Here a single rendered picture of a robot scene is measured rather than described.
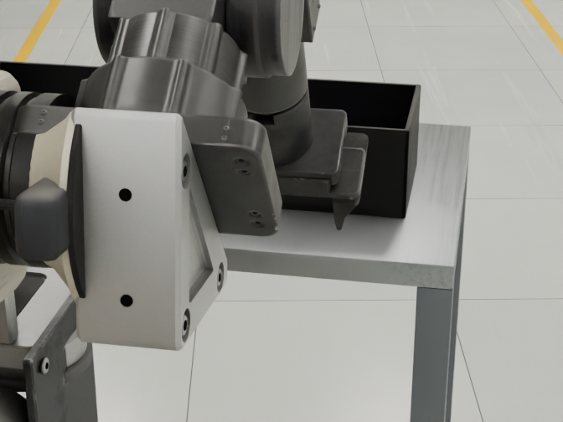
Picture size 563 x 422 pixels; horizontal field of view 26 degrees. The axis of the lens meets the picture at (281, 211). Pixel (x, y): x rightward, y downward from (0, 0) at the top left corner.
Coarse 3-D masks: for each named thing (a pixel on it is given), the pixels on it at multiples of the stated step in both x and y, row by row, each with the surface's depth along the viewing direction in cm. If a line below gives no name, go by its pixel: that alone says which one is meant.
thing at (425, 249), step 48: (432, 144) 167; (432, 192) 152; (240, 240) 140; (288, 240) 140; (336, 240) 140; (384, 240) 140; (432, 240) 140; (432, 288) 136; (432, 336) 138; (432, 384) 140
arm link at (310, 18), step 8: (304, 0) 78; (312, 0) 80; (304, 8) 79; (312, 8) 80; (304, 16) 79; (312, 16) 80; (304, 24) 80; (312, 24) 80; (304, 32) 80; (312, 32) 81; (304, 40) 81; (312, 40) 81
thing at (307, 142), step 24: (264, 120) 87; (288, 120) 86; (312, 120) 92; (336, 120) 92; (288, 144) 88; (312, 144) 91; (336, 144) 91; (288, 168) 90; (312, 168) 89; (336, 168) 89
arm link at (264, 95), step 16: (304, 64) 85; (256, 80) 83; (272, 80) 83; (288, 80) 84; (304, 80) 86; (256, 96) 84; (272, 96) 84; (288, 96) 85; (256, 112) 85; (272, 112) 85
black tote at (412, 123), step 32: (0, 64) 165; (32, 64) 164; (64, 64) 163; (320, 96) 158; (352, 96) 158; (384, 96) 157; (416, 96) 151; (352, 128) 142; (384, 128) 141; (416, 128) 154; (384, 160) 143; (416, 160) 159; (384, 192) 144
